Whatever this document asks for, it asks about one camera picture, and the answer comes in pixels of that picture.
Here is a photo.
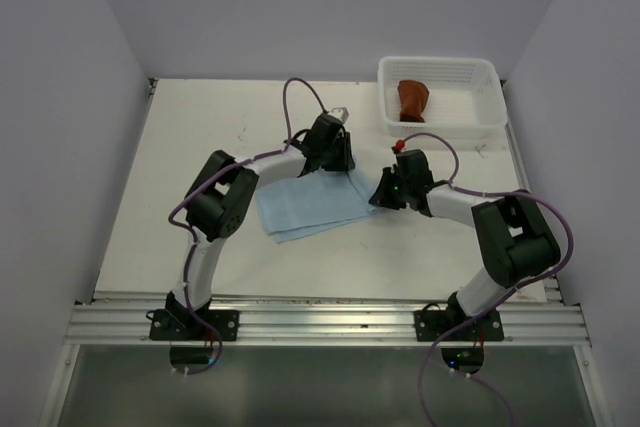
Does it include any light blue towel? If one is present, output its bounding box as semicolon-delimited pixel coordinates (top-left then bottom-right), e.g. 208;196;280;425
256;168;379;243

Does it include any rust brown towel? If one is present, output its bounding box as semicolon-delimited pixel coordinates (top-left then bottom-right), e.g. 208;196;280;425
397;79;430;123

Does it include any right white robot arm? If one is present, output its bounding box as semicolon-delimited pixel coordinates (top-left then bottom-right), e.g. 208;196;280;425
369;145;561;341

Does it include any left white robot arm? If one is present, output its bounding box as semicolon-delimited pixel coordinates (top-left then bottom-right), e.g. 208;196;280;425
150;108;355;341

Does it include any white plastic basket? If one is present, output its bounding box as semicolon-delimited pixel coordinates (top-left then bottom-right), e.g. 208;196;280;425
377;56;508;141

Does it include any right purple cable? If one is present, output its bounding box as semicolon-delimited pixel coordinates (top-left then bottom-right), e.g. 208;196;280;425
399;132;575;427

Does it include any purple cable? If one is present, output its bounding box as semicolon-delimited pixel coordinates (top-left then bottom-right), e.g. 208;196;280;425
399;132;575;427
167;78;331;378

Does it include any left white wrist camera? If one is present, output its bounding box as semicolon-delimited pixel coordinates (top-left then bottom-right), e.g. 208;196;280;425
329;107;349;124

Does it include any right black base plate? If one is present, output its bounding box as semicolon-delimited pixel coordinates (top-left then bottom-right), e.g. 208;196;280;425
413;303;505;342

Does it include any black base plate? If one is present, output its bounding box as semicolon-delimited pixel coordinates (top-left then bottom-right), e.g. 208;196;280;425
413;303;505;342
146;309;240;342

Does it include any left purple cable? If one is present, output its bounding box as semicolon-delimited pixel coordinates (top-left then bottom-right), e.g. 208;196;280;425
167;78;331;378

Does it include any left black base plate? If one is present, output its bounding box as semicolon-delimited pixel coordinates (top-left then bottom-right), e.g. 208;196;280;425
146;309;240;342

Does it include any aluminium mounting rail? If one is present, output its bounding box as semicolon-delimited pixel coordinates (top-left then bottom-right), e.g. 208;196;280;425
64;297;590;347

